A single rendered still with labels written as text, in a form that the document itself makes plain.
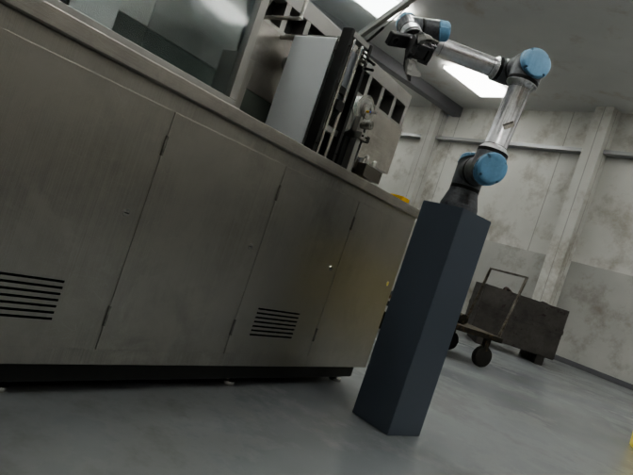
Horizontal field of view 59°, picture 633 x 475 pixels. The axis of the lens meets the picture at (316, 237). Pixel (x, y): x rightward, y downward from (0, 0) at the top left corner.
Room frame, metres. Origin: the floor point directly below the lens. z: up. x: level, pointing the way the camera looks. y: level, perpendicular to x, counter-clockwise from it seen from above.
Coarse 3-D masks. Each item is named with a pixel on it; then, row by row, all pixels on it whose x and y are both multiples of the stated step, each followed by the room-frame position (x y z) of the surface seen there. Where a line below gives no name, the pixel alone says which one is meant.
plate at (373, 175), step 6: (360, 162) 2.68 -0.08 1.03; (360, 168) 2.67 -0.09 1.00; (366, 168) 2.67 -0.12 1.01; (372, 168) 2.70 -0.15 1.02; (360, 174) 2.66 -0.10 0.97; (366, 174) 2.68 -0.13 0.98; (372, 174) 2.72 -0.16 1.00; (378, 174) 2.76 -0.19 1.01; (366, 180) 2.78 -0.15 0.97; (372, 180) 2.73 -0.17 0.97; (378, 180) 2.77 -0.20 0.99
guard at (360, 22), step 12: (312, 0) 2.64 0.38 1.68; (324, 0) 2.66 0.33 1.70; (336, 0) 2.68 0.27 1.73; (348, 0) 2.70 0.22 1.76; (360, 0) 2.72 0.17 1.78; (372, 0) 2.74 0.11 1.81; (384, 0) 2.76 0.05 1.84; (396, 0) 2.78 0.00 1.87; (324, 12) 2.73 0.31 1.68; (336, 12) 2.75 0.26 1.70; (348, 12) 2.77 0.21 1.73; (360, 12) 2.79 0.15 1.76; (372, 12) 2.81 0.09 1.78; (384, 12) 2.83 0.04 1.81; (336, 24) 2.82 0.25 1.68; (348, 24) 2.84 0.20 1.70; (360, 24) 2.86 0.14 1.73; (372, 24) 2.88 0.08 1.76
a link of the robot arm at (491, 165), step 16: (512, 64) 2.10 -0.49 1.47; (528, 64) 2.03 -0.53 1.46; (544, 64) 2.04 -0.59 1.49; (512, 80) 2.07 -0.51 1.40; (528, 80) 2.04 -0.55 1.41; (512, 96) 2.06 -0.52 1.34; (528, 96) 2.08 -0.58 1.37; (512, 112) 2.05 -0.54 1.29; (496, 128) 2.06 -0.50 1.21; (512, 128) 2.06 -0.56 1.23; (480, 144) 2.08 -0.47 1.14; (496, 144) 2.05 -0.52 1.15; (480, 160) 2.03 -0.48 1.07; (496, 160) 2.03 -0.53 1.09; (480, 176) 2.04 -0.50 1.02; (496, 176) 2.04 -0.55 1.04
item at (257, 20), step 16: (48, 0) 1.21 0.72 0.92; (80, 16) 1.27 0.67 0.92; (256, 16) 1.67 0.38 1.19; (112, 32) 1.34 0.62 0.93; (256, 32) 1.68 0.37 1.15; (160, 64) 1.46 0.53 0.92; (240, 64) 1.67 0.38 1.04; (192, 80) 1.55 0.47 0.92; (240, 80) 1.68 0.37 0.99; (224, 96) 1.65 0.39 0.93
